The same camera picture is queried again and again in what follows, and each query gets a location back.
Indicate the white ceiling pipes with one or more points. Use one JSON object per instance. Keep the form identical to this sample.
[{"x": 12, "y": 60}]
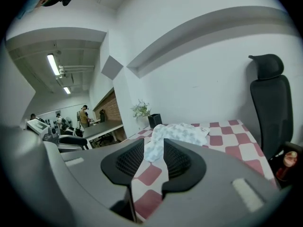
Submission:
[{"x": 75, "y": 68}]

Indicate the white grey-patterned towel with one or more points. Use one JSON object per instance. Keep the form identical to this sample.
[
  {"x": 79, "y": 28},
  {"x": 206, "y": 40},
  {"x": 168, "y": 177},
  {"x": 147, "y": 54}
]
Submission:
[{"x": 175, "y": 133}]

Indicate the long ceiling light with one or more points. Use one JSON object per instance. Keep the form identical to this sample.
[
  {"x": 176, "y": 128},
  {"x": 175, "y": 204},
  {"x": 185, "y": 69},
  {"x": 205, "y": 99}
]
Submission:
[{"x": 53, "y": 64}]

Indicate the black mesh office chair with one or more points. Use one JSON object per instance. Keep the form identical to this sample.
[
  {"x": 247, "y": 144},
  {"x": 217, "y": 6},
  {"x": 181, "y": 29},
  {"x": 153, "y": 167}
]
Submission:
[{"x": 272, "y": 107}]

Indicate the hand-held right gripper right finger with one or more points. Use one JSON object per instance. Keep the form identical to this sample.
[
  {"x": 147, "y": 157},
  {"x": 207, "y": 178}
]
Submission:
[{"x": 187, "y": 167}]

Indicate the red copper bottle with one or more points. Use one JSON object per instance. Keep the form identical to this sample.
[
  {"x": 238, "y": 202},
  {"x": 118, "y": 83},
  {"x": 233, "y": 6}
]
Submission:
[{"x": 287, "y": 163}]

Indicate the short ceiling light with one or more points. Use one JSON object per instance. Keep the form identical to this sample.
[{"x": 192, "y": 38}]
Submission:
[{"x": 67, "y": 90}]

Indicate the grey long desk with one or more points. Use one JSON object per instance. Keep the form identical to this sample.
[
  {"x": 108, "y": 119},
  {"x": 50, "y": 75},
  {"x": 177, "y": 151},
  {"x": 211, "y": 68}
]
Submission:
[{"x": 101, "y": 129}]

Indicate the black machine on counter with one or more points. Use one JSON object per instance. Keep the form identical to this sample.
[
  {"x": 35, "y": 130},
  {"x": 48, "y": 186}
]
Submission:
[{"x": 102, "y": 116}]

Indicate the black armrest chair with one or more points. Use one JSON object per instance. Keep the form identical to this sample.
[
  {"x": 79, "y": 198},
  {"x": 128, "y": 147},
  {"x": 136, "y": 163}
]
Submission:
[{"x": 72, "y": 141}]

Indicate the artificial plant in black pot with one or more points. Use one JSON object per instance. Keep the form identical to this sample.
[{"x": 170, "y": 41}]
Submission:
[{"x": 155, "y": 120}]

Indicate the red white checkered tablecloth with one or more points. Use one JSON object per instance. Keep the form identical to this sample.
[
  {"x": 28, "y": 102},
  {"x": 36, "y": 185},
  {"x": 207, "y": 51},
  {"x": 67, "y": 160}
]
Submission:
[{"x": 234, "y": 141}]

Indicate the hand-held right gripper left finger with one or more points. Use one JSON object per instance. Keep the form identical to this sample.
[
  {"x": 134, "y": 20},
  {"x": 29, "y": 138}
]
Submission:
[{"x": 123, "y": 167}]

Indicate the white box device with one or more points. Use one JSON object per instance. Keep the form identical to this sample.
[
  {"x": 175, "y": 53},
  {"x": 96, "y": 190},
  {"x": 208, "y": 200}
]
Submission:
[{"x": 38, "y": 126}]

